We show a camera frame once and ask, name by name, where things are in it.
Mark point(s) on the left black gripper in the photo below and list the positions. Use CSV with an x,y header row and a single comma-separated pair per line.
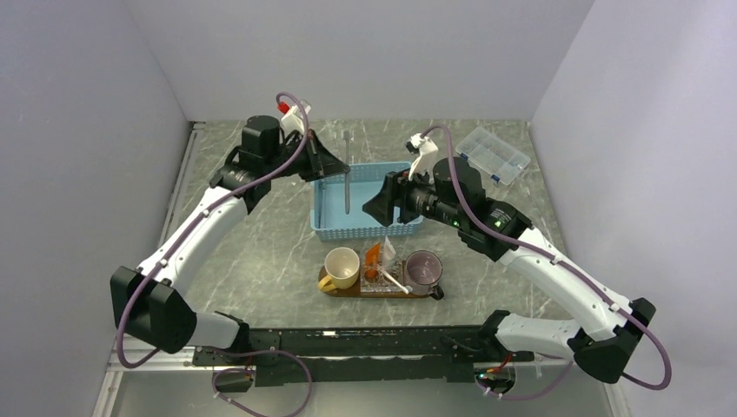
x,y
321,162

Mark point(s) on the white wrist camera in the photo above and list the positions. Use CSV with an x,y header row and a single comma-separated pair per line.
x,y
292,118
425,151

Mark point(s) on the purple ceramic mug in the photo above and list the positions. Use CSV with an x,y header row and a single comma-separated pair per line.
x,y
423,271

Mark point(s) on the light blue plastic basket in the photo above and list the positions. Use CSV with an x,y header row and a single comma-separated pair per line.
x,y
366,179

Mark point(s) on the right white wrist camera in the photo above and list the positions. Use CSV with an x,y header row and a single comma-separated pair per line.
x,y
425,151

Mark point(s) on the clear plastic compartment box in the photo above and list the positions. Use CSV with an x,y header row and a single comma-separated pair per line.
x,y
500,160

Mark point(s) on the brown wooden oval tray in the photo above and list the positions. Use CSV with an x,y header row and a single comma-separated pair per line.
x,y
381,289

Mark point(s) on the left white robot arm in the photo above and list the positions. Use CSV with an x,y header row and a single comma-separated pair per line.
x,y
148,300

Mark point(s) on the orange capped toothpaste tube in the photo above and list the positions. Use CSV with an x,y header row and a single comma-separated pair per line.
x,y
371,262

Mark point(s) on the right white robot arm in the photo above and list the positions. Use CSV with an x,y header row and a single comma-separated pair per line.
x,y
604,328

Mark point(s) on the clear acrylic toothbrush holder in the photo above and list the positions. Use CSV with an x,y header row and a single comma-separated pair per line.
x,y
381,275

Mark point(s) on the yellow ceramic mug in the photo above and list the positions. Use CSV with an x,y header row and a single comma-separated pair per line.
x,y
342,268

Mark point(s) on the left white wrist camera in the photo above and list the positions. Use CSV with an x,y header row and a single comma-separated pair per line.
x,y
292,118

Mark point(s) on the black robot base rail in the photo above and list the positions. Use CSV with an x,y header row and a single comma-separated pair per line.
x,y
449,353

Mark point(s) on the grey toothbrush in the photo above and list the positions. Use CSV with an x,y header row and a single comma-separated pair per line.
x,y
347,138
321,211

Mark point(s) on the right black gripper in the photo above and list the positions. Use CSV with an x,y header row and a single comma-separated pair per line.
x,y
395,191

